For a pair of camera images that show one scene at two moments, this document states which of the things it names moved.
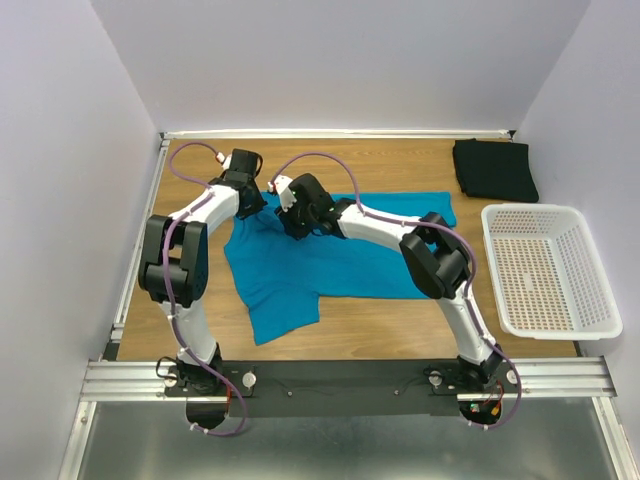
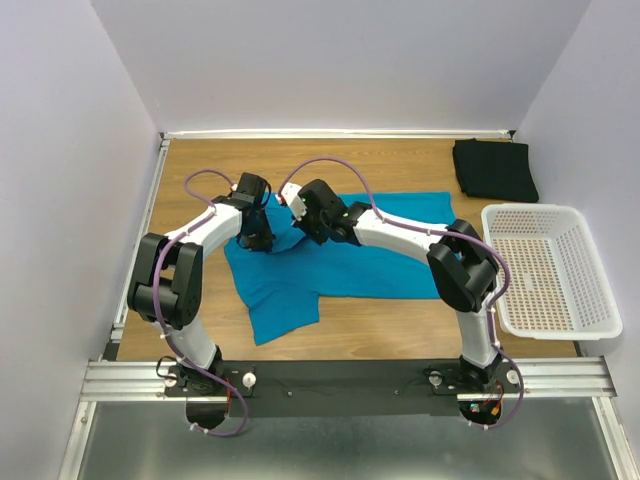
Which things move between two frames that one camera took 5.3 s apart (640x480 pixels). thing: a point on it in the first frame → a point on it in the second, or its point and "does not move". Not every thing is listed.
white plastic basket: [548, 276] does not move
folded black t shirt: [498, 170] does not move
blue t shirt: [282, 277] does not move
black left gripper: [258, 204] → [265, 242]
